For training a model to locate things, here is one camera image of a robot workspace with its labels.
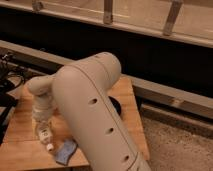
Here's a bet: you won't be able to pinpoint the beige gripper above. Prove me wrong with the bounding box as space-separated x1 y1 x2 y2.
36 122 54 152

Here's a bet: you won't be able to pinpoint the black ceramic bowl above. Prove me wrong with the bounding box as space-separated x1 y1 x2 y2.
109 96 122 116

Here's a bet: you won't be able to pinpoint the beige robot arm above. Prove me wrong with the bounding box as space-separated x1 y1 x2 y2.
27 52 151 171

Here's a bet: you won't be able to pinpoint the blue folded cloth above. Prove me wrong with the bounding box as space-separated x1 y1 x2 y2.
54 140 78 165

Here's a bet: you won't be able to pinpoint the black cables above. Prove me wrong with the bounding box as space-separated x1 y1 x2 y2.
0 51 28 146

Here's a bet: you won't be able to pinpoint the metal frame rail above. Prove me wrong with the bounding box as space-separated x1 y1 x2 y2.
0 40 213 119

